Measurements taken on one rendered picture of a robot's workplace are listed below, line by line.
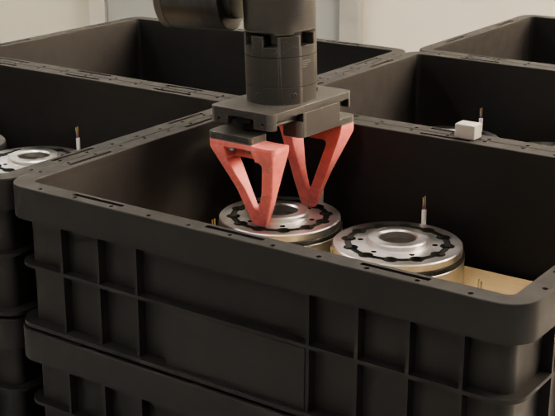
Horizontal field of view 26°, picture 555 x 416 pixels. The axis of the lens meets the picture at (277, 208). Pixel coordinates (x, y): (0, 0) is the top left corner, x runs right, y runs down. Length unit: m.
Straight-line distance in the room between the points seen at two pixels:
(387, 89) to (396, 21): 2.86
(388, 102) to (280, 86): 0.35
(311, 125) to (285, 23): 0.08
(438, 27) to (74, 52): 2.72
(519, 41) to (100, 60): 0.53
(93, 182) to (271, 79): 0.16
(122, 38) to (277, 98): 0.61
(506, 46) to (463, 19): 2.53
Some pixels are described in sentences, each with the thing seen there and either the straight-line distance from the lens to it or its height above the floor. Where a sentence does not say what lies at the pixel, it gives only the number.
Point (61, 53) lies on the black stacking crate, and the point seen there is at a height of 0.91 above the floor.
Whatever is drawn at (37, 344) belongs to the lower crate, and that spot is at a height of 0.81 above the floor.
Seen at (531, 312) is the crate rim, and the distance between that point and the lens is 0.66.
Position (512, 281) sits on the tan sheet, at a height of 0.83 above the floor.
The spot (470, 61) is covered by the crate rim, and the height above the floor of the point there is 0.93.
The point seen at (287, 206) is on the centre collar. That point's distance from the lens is 1.01.
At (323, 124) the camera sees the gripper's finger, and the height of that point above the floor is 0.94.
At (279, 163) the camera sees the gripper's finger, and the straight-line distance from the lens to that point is 0.93.
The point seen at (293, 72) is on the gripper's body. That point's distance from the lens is 0.93.
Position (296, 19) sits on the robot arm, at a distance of 0.93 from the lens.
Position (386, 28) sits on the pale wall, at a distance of 4.15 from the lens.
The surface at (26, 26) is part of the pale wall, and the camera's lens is 4.86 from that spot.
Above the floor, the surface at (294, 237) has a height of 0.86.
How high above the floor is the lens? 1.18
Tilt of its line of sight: 18 degrees down
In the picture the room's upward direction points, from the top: straight up
